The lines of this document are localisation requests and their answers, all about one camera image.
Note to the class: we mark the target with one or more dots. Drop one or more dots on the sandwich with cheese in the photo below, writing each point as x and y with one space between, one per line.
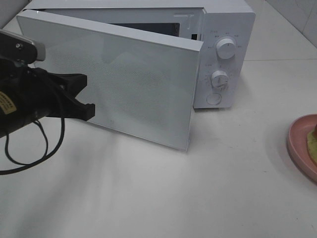
312 144

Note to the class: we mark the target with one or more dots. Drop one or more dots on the round white door button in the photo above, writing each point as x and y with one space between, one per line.
214 99

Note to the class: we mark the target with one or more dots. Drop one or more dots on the white microwave door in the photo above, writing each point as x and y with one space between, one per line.
142 83

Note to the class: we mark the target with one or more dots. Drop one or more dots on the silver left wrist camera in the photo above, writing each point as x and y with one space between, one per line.
20 49

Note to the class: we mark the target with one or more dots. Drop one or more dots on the white timer knob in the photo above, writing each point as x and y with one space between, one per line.
219 78

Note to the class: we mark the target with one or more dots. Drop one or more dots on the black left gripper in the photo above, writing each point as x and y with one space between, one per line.
35 99

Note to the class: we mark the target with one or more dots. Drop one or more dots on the upper white control knob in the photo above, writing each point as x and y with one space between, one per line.
226 47

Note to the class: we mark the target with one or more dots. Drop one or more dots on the white microwave oven body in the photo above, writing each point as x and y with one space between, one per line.
179 23

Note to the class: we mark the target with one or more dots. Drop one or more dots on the pink plate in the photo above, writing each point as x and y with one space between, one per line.
297 145

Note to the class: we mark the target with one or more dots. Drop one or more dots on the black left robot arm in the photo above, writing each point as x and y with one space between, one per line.
6 104

